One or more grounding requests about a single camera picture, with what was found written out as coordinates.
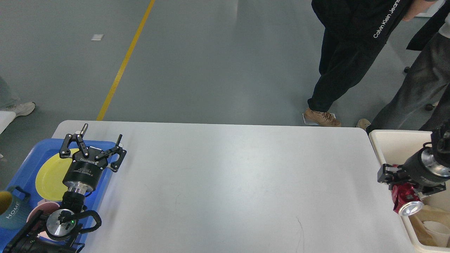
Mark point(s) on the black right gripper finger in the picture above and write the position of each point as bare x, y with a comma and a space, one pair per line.
422, 191
392, 175

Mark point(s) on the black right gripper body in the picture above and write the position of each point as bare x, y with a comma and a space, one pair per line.
428, 168

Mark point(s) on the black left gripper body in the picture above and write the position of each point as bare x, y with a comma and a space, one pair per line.
85, 173

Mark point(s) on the brown paper bag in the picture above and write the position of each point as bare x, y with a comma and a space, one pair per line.
421, 240

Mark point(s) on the red wrapper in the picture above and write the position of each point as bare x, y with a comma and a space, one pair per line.
404, 196

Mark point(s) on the yellow plastic plate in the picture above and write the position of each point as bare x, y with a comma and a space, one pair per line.
55, 169

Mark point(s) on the white paper cup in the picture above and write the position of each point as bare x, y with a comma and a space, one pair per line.
438, 231

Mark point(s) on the pink mug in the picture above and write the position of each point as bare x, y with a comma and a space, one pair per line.
48, 207

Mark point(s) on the teal green mug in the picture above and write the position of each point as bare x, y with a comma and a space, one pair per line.
14, 211

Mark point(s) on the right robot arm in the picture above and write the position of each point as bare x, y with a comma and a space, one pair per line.
439, 141

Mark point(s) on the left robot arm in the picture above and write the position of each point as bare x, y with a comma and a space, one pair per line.
63, 225

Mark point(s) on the cream plastic bin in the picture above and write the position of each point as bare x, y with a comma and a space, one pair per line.
395, 147

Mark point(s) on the blue plastic tray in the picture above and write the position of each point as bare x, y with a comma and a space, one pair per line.
26, 175

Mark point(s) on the person in grey trousers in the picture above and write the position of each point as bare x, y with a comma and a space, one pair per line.
429, 74

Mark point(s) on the white side table corner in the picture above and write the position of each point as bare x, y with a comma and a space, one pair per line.
6, 117

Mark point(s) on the person with white sneaker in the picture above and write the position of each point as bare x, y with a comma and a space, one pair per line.
9, 101

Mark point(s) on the person in black clothes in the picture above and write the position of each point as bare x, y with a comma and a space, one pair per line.
355, 33

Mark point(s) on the white furniture base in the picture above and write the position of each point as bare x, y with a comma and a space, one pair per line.
429, 12

